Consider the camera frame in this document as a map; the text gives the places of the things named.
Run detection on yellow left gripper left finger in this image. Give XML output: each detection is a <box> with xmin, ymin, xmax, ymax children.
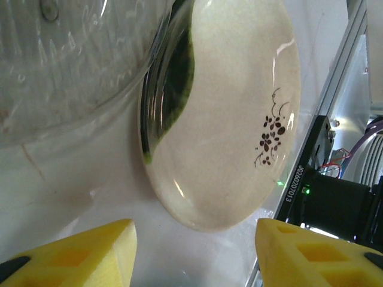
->
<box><xmin>0</xmin><ymin>218</ymin><xmax>138</xmax><ymax>287</ymax></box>

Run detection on long aluminium frame rail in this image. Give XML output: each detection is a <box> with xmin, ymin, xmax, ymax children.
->
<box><xmin>247</xmin><ymin>0</ymin><xmax>369</xmax><ymax>287</ymax></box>

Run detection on grey metal panel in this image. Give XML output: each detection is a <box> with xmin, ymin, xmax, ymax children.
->
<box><xmin>324</xmin><ymin>34</ymin><xmax>373</xmax><ymax>168</ymax></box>

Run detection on cream plate with brown flowers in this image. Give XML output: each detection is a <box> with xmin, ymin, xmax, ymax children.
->
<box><xmin>138</xmin><ymin>0</ymin><xmax>301</xmax><ymax>233</ymax></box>

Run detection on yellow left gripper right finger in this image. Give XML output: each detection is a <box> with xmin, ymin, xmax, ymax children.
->
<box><xmin>255</xmin><ymin>217</ymin><xmax>383</xmax><ymax>287</ymax></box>

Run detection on clear plastic plate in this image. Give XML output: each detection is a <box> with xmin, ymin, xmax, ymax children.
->
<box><xmin>0</xmin><ymin>0</ymin><xmax>183</xmax><ymax>147</ymax></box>

